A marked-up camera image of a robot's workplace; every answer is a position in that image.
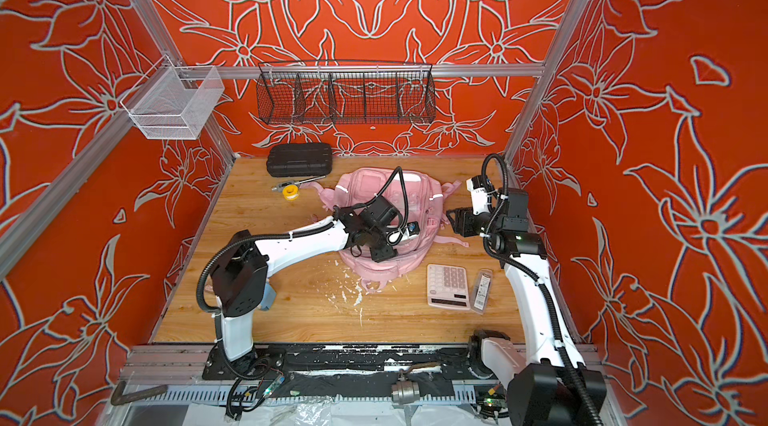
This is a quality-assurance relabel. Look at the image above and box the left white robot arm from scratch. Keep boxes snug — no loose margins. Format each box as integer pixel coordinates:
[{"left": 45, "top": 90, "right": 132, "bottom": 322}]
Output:
[{"left": 196, "top": 167, "right": 409, "bottom": 367}]

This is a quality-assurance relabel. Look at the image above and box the pink desk calculator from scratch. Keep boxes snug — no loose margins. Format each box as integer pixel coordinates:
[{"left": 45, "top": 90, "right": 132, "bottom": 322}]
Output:
[{"left": 426, "top": 264, "right": 470, "bottom": 311}]

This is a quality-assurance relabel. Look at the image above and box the metal pipe fitting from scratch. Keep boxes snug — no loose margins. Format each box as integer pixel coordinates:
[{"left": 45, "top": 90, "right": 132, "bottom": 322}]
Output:
[{"left": 391, "top": 381, "right": 421, "bottom": 406}]

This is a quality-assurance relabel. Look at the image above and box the yellow tape roll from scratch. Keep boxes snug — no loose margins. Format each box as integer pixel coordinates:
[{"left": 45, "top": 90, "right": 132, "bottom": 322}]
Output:
[{"left": 282, "top": 184, "right": 300, "bottom": 201}]

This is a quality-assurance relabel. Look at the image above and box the white wire wall basket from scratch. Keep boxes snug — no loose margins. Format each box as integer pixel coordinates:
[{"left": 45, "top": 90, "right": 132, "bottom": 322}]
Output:
[{"left": 119, "top": 56, "right": 224, "bottom": 141}]

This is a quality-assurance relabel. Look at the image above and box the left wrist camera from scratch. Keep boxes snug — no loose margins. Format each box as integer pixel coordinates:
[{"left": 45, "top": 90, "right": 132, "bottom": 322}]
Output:
[{"left": 401, "top": 221, "right": 420, "bottom": 241}]

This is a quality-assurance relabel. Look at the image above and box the black wire wall basket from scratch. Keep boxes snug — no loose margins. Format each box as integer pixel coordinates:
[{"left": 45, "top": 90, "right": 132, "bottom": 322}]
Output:
[{"left": 256, "top": 61, "right": 437, "bottom": 126}]

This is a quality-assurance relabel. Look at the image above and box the black plastic case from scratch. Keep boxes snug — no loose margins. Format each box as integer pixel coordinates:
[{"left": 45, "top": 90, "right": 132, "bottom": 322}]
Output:
[{"left": 266, "top": 143, "right": 333, "bottom": 178}]

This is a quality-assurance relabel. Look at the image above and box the pink student backpack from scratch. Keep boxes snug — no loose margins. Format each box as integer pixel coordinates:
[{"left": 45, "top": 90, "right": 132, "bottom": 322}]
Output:
[{"left": 305, "top": 168, "right": 468, "bottom": 293}]

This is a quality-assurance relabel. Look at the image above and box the rusty allen key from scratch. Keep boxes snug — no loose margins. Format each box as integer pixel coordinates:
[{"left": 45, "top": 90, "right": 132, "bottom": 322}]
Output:
[{"left": 110, "top": 381, "right": 168, "bottom": 406}]

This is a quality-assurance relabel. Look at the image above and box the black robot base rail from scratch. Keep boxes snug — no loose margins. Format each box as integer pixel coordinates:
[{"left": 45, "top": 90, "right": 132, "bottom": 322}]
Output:
[{"left": 202, "top": 342, "right": 498, "bottom": 398}]

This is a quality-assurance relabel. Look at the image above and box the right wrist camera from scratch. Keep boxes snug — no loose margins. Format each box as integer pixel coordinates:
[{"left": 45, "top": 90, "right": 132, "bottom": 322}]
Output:
[{"left": 466, "top": 177, "right": 491, "bottom": 216}]

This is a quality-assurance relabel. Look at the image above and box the light blue pencil sharpener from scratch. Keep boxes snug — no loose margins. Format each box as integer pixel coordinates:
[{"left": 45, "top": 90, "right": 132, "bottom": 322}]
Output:
[{"left": 258, "top": 283, "right": 276, "bottom": 311}]

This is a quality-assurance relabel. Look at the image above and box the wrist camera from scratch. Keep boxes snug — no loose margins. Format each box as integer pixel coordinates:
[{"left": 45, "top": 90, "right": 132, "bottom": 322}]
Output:
[
  {"left": 401, "top": 221, "right": 420, "bottom": 241},
  {"left": 466, "top": 177, "right": 491, "bottom": 216}
]

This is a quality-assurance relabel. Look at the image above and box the grey metal tool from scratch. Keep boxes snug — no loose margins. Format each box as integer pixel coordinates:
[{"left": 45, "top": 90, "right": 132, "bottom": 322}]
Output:
[{"left": 271, "top": 175, "right": 325, "bottom": 192}]

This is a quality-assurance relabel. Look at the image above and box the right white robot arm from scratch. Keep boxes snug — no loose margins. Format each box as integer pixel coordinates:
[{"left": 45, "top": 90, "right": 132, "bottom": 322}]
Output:
[{"left": 447, "top": 154, "right": 607, "bottom": 425}]

